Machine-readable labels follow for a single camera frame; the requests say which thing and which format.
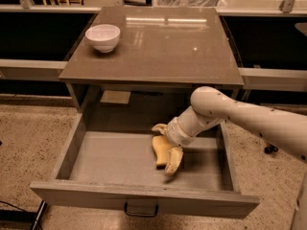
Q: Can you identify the grey cabinet with counter top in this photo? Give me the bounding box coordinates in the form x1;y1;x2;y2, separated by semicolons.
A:
60;7;243;133

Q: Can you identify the open grey top drawer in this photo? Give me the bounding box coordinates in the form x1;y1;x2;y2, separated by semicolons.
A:
31;118;260;219

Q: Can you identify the yellow sponge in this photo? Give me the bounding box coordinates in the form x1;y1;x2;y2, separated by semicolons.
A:
152;135;173;167

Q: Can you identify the white ceramic bowl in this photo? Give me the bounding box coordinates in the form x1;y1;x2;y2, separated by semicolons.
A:
85;24;121;53

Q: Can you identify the grey metal railing frame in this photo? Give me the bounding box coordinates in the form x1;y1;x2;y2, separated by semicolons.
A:
0;0;307;92

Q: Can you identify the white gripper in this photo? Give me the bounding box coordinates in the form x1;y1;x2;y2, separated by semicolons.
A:
152;117;193;176

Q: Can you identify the black stand leg with wheels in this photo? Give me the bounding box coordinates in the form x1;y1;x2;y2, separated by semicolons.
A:
264;144;278;154

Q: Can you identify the black drawer handle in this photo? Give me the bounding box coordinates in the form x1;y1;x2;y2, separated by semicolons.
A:
124;201;159;218

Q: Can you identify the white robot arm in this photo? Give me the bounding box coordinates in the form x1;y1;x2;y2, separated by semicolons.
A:
152;86;307;175

